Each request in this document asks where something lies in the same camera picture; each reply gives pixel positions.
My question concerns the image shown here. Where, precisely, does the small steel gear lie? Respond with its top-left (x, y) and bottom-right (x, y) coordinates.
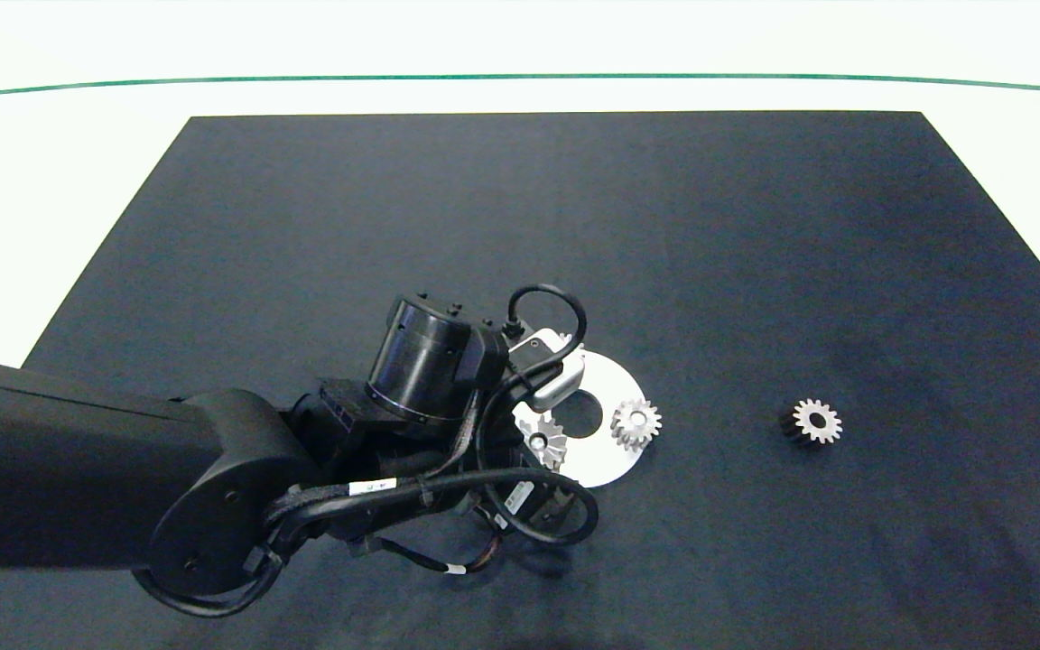
top-left (610, 399), bottom-right (664, 452)
top-left (780, 398), bottom-right (844, 447)

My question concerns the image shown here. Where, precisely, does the large steel gear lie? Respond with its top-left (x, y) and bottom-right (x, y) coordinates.
top-left (522, 413), bottom-right (570, 472)

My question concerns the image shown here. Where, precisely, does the boxy shiny wrist camera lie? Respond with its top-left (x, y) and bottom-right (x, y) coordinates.
top-left (509, 329), bottom-right (587, 413)

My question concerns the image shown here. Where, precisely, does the thin black tagged cable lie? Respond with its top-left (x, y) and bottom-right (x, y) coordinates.
top-left (347, 533), bottom-right (507, 579)

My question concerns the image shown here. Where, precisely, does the black elbow cable loop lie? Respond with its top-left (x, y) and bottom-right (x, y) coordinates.
top-left (130, 545), bottom-right (290, 620)

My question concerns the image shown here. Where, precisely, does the thick black cable loop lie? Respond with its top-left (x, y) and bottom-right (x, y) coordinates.
top-left (264, 468), bottom-right (600, 548)

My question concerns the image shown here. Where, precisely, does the dark rectangular mat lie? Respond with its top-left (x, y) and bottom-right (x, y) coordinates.
top-left (0, 111), bottom-right (1040, 650)

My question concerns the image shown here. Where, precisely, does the black camera cable loop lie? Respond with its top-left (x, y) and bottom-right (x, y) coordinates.
top-left (475, 283), bottom-right (590, 470)

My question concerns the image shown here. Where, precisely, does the round white pin plate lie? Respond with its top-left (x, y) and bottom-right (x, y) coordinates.
top-left (511, 351), bottom-right (653, 489)

